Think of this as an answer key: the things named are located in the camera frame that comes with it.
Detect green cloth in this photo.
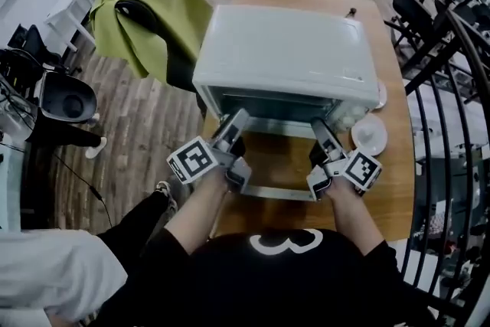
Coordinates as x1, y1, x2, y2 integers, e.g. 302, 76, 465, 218
90, 0, 214, 80

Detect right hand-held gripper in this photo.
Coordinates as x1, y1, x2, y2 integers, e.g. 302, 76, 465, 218
305, 118, 383, 202

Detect black metal railing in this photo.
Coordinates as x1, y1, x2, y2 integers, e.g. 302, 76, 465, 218
384, 0, 490, 327

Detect person's patterned shoe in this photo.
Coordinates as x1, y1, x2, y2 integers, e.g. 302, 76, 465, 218
155, 181, 179, 212

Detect person's left forearm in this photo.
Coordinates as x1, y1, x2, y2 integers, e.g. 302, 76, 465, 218
164, 167, 230, 254

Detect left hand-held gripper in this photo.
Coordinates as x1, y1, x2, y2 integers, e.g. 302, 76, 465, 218
167, 107, 253, 193

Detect white toaster oven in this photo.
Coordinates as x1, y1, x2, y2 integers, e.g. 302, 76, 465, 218
191, 4, 381, 203

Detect person's black printed shirt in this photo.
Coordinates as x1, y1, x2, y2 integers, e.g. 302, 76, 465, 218
87, 227, 437, 327

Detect black equipment pile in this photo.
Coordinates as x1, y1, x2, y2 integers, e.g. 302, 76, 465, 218
0, 24, 53, 90

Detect white desk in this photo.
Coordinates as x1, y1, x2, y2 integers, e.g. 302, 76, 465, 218
43, 0, 109, 53

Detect black chair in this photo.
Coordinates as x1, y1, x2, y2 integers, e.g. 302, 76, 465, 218
114, 0, 208, 93
390, 0, 436, 47

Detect grey bin with black opening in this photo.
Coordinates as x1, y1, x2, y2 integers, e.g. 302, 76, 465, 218
37, 71, 98, 124

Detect black floor cable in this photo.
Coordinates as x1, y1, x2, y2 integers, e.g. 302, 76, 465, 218
48, 152, 115, 230

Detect person's black trouser leg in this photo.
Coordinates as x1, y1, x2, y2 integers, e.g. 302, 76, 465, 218
95, 189, 172, 261

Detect person's right forearm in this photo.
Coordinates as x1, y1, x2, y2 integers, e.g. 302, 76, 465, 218
325, 178, 385, 257

